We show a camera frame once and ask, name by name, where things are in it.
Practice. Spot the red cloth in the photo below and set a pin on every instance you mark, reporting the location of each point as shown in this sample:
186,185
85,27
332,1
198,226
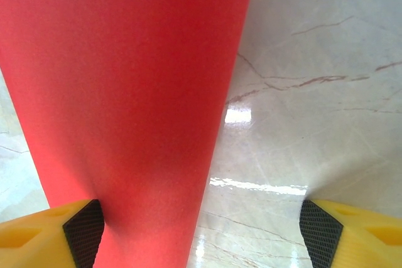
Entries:
125,92

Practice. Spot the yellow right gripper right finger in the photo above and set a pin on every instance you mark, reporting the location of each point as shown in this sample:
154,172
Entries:
361,243

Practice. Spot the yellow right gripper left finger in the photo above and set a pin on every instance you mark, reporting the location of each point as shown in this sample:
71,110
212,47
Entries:
34,239

